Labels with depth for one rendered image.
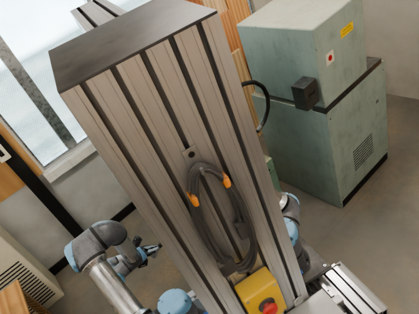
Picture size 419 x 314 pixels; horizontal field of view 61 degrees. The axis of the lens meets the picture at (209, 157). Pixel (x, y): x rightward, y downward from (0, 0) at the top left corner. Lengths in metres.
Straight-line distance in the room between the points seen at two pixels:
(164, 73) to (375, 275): 2.19
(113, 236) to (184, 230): 0.87
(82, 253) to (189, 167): 0.97
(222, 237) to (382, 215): 2.16
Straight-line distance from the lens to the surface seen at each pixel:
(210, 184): 0.65
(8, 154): 2.87
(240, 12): 3.59
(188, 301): 1.43
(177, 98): 0.55
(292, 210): 1.53
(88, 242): 1.52
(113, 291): 1.48
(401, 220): 2.79
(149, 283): 2.93
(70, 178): 3.17
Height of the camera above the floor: 2.18
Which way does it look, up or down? 36 degrees down
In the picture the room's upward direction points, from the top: 24 degrees counter-clockwise
